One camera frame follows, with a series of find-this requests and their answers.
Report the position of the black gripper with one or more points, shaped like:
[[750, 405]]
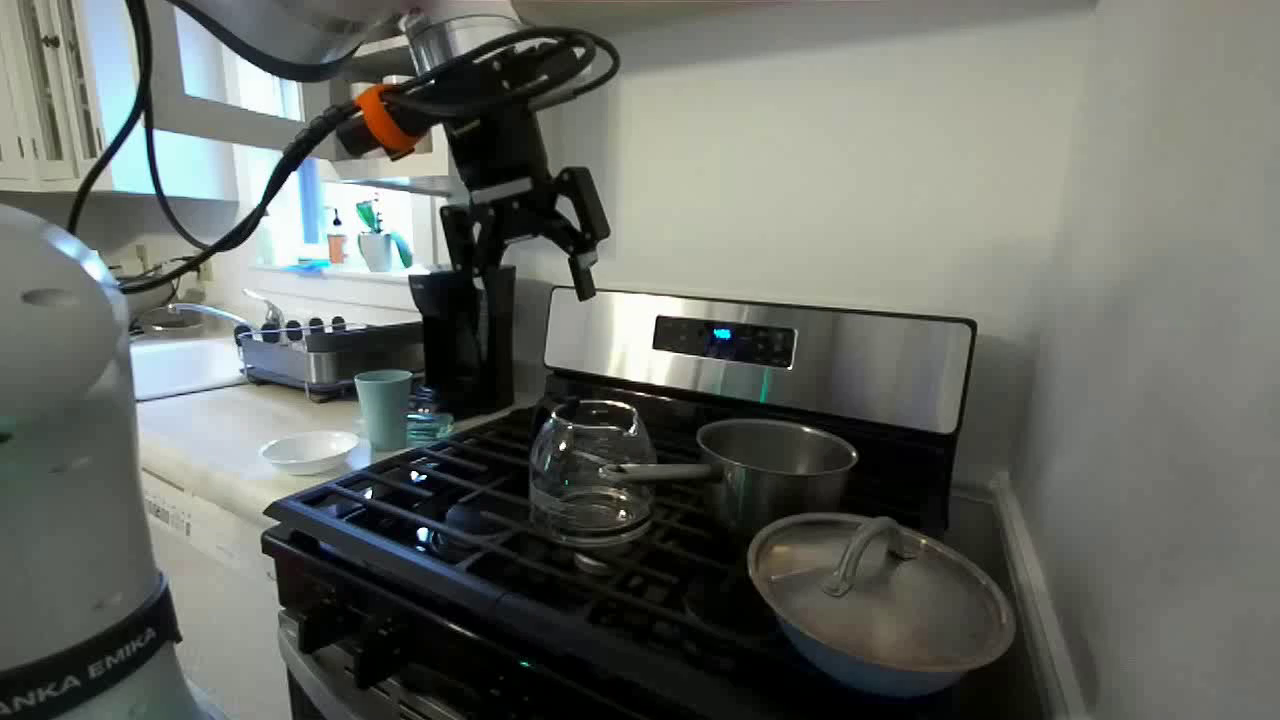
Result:
[[500, 153]]

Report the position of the grey plastic cup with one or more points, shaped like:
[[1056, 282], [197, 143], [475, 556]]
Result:
[[380, 405]]

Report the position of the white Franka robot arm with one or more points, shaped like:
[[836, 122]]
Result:
[[67, 464]]

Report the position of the black coffee maker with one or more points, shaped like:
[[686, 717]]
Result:
[[465, 350]]

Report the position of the white potted green plant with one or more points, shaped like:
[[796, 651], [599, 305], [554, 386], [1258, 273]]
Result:
[[376, 248]]

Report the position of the small soap bottle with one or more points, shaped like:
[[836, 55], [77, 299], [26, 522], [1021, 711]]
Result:
[[337, 242]]

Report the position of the steel dish rack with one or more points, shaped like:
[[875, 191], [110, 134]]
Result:
[[324, 355]]

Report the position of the clear glass carafe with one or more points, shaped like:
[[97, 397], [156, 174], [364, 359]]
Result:
[[589, 475]]

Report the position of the black and steel gas stove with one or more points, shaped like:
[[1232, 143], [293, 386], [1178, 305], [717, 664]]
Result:
[[802, 363]]

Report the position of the white shallow bowl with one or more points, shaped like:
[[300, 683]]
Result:
[[311, 451]]

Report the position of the white framed window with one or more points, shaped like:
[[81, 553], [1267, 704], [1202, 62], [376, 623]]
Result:
[[223, 83]]

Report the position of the white overhead cabinet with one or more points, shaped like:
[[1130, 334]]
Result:
[[802, 8]]

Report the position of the white kitchen sink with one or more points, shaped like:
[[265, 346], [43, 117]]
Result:
[[183, 363]]

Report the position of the white panelled cupboard door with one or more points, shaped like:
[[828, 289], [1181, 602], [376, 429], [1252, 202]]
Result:
[[43, 94]]

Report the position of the steel pan lid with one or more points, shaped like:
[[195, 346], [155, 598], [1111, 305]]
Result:
[[887, 602]]

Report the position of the blue pan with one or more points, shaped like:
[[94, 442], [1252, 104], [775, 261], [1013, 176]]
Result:
[[867, 676]]

